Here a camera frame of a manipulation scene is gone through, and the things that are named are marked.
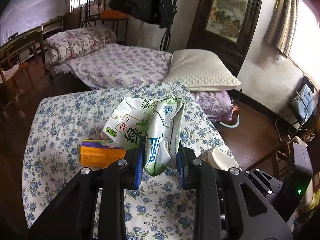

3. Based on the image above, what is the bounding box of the white paper cup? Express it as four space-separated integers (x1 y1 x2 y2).
198 147 241 171

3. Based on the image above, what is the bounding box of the white quilted pillow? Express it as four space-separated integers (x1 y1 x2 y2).
163 49 241 92

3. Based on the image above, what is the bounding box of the framed landscape painting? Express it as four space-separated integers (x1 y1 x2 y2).
187 0 262 76

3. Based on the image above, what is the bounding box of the pink floral rolled quilt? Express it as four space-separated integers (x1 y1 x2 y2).
44 25 117 68

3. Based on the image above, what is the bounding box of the purple floral folded bedding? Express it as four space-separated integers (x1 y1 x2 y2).
192 90 233 122

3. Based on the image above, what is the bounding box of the orange purple small box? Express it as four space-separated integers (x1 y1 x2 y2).
80 140 126 168

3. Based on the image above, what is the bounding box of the black jacket on rack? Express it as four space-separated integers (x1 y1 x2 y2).
109 0 174 29

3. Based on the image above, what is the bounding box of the copper coloured pan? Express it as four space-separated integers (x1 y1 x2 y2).
232 105 239 121

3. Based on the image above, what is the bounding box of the black camera box green light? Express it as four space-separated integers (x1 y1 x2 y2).
288 142 313 198

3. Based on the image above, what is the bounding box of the striped window curtain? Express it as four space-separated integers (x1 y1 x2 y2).
264 0 299 59

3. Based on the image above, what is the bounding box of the green tea carton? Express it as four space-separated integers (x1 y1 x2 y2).
102 97 157 150

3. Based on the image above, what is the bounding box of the black chair with blue bag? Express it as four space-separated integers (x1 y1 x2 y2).
274 76 317 141

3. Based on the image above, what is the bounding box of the teal plastic wash basin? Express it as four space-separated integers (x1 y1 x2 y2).
215 115 240 129

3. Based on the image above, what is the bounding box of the crushed white green carton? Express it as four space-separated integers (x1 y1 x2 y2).
144 96 185 177

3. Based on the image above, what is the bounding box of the purple floral bed sheet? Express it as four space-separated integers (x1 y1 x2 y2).
50 43 172 89

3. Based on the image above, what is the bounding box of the wooden bedside chair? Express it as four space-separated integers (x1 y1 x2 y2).
1 25 45 118

